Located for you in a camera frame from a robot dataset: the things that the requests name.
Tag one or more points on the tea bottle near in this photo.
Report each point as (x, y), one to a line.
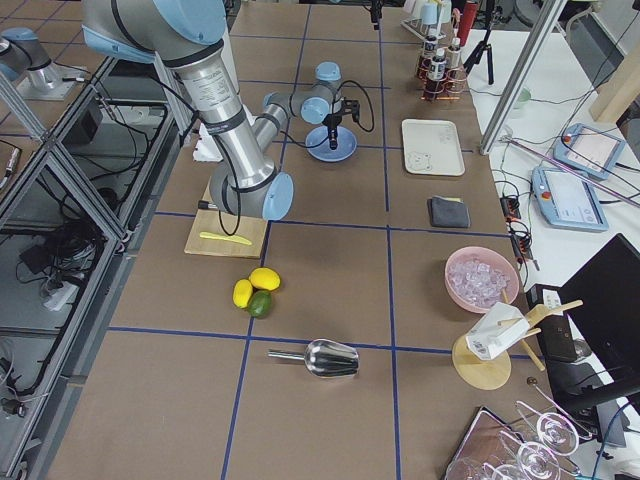
(430, 46)

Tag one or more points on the cream bear tray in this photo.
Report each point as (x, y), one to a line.
(432, 147)

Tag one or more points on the black tripod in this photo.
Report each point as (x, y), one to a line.
(484, 47)

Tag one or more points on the green lime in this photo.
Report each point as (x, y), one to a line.
(260, 304)

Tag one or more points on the green small bowl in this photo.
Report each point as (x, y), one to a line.
(519, 108)

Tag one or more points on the teach pendant near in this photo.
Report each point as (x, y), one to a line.
(567, 201)

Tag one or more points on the yellow lemon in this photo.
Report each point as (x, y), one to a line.
(242, 293)
(265, 278)

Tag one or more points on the red cylinder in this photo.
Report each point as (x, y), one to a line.
(467, 19)

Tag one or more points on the copper wire bottle rack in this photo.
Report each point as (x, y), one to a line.
(450, 88)

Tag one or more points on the black monitor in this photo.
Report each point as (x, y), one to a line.
(608, 320)

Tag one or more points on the steel muddler rod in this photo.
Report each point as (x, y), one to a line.
(206, 205)

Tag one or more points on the teach pendant far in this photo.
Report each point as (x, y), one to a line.
(589, 150)

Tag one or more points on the blue cup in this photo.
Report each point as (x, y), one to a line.
(429, 13)

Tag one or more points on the pink bowl of ice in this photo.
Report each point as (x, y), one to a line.
(476, 278)

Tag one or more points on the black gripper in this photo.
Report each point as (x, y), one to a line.
(331, 122)

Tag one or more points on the white wire cup rack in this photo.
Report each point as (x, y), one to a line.
(416, 27)

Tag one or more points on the tea bottle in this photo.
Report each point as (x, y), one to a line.
(430, 46)
(438, 65)
(453, 53)

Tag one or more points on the tea bottle middle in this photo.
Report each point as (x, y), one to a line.
(438, 65)

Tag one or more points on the wine glass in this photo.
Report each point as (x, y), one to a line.
(553, 430)

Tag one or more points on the yellow plastic knife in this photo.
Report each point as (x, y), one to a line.
(223, 237)

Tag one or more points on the long pink rod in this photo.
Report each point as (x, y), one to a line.
(609, 191)

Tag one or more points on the aluminium frame post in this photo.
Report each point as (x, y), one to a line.
(534, 44)

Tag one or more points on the tea bottle far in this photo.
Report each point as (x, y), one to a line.
(453, 53)

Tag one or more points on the grey folded cloth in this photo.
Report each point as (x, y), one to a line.
(448, 213)

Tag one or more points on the teach pendant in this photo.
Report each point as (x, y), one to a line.
(567, 201)
(589, 150)

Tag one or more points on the metal ice scoop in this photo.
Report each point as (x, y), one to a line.
(324, 358)

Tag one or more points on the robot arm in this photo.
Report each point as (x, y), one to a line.
(188, 37)

